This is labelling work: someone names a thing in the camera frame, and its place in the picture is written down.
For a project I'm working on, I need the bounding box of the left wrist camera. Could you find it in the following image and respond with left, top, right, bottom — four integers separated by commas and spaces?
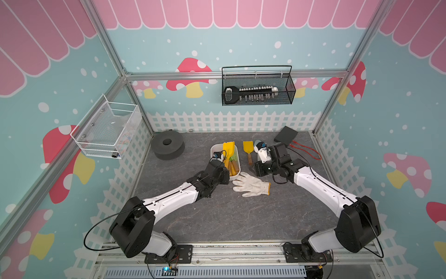
212, 151, 225, 162

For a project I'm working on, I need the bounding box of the red cable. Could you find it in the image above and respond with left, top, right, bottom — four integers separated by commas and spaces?
290, 140, 323, 161

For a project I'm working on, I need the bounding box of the white plastic storage box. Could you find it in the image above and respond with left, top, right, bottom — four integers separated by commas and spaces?
210, 141, 241, 181

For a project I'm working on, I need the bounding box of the black socket holder tool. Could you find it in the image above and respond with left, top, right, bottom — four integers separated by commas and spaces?
222, 86, 279, 105

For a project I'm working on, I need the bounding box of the black box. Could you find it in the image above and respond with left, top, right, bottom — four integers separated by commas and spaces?
274, 126, 298, 146

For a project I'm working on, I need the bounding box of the white wire mesh basket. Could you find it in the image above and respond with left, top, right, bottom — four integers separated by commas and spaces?
70, 95, 142, 159

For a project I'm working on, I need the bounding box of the black wire mesh basket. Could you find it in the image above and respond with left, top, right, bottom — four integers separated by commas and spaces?
221, 65, 296, 106

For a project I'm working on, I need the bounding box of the grey filament spool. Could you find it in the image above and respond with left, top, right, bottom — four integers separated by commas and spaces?
152, 130, 185, 160

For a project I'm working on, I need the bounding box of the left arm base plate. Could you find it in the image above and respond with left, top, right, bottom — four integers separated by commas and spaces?
144, 245, 193, 265

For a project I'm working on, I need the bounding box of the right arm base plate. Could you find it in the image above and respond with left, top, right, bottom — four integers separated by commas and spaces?
282, 242, 333, 265

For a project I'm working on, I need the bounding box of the white work glove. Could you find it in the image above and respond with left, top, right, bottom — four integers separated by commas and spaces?
232, 172, 271, 198

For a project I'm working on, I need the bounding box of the green circuit board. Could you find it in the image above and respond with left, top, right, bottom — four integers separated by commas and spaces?
161, 267, 178, 277

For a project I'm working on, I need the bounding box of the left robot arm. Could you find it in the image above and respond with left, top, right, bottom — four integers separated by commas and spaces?
103, 158, 230, 263

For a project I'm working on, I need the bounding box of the light green trowel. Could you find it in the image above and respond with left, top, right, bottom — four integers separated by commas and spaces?
230, 151, 240, 176

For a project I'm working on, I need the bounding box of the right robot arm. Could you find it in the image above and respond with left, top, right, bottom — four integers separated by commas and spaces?
254, 141, 382, 259

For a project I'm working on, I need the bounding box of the yellow shovel wooden handle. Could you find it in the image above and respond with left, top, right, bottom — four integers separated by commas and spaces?
243, 141, 254, 166

